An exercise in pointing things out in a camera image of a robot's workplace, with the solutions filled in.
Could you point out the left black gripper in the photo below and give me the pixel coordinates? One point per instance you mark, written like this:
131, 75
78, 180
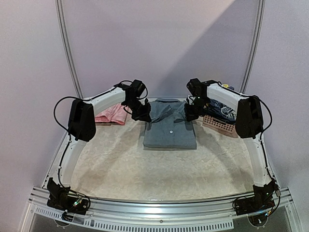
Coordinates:
145, 116

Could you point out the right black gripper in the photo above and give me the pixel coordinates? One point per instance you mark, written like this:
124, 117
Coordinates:
191, 111

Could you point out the navy printed t-shirt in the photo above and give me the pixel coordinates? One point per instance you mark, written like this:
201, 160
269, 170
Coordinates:
221, 112

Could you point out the grey-blue button shirt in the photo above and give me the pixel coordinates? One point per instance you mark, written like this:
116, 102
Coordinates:
168, 127

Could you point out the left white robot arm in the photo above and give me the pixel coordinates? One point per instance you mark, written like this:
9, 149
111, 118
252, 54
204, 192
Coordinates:
81, 126

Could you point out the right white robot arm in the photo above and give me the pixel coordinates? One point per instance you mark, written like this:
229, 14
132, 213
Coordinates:
249, 121

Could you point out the pink perforated laundry basket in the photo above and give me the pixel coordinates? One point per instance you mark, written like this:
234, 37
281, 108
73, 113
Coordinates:
219, 126

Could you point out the pink folded garment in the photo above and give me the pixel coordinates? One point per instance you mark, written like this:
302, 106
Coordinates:
114, 114

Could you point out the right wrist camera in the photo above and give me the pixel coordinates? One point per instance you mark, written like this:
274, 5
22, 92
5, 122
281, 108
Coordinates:
195, 87

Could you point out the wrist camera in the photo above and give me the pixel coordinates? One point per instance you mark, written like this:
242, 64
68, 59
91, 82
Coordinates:
195, 87
138, 87

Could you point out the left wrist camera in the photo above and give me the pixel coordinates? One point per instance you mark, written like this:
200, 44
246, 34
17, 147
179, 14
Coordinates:
138, 87

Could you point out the right aluminium wall post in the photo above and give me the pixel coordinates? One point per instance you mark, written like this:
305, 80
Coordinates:
254, 44

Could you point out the aluminium wall post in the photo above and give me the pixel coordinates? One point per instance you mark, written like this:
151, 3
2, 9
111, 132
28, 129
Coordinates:
67, 48
254, 44

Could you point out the aluminium front rail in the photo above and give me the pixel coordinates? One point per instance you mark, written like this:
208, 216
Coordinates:
207, 215

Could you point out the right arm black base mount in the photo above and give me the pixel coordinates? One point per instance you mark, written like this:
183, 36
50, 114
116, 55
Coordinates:
261, 205

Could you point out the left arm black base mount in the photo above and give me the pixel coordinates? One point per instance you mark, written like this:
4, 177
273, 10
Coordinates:
65, 199

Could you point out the left aluminium wall post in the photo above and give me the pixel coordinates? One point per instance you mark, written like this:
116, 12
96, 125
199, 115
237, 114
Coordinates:
67, 48

